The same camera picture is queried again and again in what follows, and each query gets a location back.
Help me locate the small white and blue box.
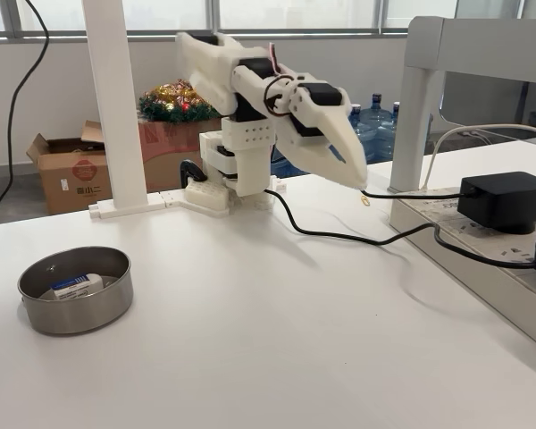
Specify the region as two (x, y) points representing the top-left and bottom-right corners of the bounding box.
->
(48, 273), (105, 302)

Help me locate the black table clamp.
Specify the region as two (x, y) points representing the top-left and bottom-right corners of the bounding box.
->
(178, 158), (206, 189)

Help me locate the tinsel christmas wreath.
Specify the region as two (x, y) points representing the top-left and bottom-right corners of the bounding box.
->
(138, 79), (222, 125)

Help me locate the white cable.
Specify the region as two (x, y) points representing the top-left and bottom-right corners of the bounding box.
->
(422, 123), (536, 191)

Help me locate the white desk shelf riser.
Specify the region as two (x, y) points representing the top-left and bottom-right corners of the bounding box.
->
(388, 15), (536, 194)

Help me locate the white camera stand post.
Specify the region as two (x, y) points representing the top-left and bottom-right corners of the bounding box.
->
(80, 0), (193, 221)

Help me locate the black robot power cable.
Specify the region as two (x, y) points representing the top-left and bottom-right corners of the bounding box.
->
(263, 188), (536, 270)

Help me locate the open brown cardboard box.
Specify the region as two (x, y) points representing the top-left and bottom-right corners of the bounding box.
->
(25, 119), (115, 216)

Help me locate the red cardboard box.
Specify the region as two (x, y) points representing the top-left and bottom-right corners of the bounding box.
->
(138, 116), (224, 191)

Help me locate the black power adapter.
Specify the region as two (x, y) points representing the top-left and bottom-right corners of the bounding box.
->
(456, 172), (536, 236)

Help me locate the black hanging cable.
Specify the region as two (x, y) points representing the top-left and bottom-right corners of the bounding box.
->
(0, 0), (51, 227)

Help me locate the black adapter cable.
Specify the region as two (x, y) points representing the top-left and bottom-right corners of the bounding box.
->
(359, 187), (474, 200)

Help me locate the round metal bowl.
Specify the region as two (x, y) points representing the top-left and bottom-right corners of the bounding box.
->
(16, 245), (134, 336)

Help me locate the white power strip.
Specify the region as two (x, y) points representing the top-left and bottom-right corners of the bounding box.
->
(390, 187), (536, 354)

